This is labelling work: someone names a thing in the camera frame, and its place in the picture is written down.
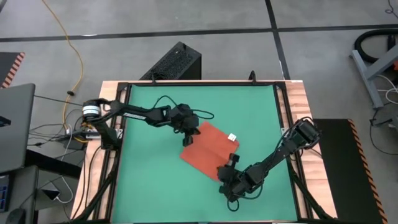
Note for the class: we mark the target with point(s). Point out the grey metal stand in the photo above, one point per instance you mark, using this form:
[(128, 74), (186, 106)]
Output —
[(368, 79)]

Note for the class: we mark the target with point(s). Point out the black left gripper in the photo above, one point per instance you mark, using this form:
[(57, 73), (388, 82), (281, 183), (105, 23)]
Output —
[(185, 119)]

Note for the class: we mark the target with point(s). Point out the black floor mat orange stripes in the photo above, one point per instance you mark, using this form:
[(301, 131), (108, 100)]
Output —
[(7, 67), (342, 174)]

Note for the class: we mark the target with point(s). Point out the grey laptop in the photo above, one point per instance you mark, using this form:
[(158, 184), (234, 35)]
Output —
[(15, 130)]

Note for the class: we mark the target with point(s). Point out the black table clamp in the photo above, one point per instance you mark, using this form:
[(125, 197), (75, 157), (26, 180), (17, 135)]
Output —
[(252, 77), (153, 78)]

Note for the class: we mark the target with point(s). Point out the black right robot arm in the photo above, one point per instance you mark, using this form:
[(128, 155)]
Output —
[(280, 152)]

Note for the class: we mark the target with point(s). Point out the green table mat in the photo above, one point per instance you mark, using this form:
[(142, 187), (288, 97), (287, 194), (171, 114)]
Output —
[(149, 186)]

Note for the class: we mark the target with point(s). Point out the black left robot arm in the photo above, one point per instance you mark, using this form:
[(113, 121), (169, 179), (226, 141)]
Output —
[(140, 113)]

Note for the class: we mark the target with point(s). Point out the black computer mouse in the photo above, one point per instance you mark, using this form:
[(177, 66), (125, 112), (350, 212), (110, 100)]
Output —
[(15, 217)]

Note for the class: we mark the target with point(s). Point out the black keyboard with lit keys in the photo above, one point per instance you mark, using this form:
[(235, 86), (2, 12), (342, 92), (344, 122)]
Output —
[(3, 194)]

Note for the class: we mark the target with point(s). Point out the dark smartphone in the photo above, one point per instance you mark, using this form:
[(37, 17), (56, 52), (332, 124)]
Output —
[(51, 194)]

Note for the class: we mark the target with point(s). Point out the black computer tower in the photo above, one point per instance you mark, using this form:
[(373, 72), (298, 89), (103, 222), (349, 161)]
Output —
[(177, 62)]

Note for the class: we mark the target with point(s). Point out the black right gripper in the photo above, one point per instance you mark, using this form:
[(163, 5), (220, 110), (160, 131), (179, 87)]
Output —
[(234, 183)]

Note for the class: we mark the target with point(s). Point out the orange towel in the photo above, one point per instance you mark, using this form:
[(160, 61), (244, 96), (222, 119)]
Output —
[(208, 149)]

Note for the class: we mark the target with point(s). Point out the black table frame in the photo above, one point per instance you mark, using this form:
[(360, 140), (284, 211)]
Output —
[(122, 86)]

